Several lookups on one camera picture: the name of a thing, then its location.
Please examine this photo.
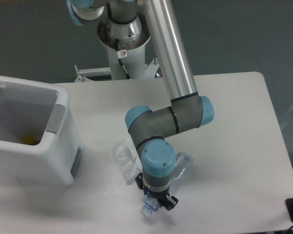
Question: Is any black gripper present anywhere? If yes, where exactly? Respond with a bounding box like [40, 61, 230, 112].
[135, 173, 179, 211]

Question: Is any clear plastic wrapper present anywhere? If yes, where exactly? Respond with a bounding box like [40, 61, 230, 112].
[113, 137, 142, 185]

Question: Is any clear plastic bottle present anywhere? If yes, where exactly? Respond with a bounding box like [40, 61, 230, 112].
[140, 152, 193, 217]

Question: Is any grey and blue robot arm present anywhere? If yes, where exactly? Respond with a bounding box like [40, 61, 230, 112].
[66, 0, 214, 210]

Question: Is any white trash can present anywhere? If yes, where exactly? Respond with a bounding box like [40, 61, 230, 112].
[0, 76, 84, 185]

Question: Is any yellow trash in bin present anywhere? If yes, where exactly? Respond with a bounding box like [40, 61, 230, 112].
[21, 134, 41, 146]

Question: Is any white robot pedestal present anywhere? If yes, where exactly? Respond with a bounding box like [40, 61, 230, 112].
[74, 12, 164, 82]

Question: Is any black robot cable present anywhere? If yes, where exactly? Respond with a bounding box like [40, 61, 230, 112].
[114, 38, 132, 80]

